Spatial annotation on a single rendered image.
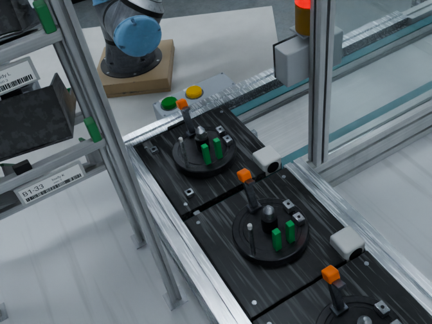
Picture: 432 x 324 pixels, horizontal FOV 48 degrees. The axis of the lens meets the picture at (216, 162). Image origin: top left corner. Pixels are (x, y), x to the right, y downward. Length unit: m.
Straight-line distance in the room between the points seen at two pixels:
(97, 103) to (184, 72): 0.91
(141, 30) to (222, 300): 0.71
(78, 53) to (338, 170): 0.69
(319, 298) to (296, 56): 0.41
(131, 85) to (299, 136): 0.53
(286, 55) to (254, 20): 0.86
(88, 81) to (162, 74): 0.85
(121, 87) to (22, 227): 0.49
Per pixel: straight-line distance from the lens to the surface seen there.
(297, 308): 0.84
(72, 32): 0.56
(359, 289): 0.86
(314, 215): 0.94
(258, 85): 1.24
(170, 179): 1.03
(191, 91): 1.24
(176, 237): 0.95
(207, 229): 0.94
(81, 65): 0.58
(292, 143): 1.14
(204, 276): 0.90
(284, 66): 0.87
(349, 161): 1.10
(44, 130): 0.67
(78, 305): 1.05
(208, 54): 1.56
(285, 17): 3.39
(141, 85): 1.43
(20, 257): 1.18
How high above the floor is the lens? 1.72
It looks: 46 degrees down
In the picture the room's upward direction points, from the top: 11 degrees counter-clockwise
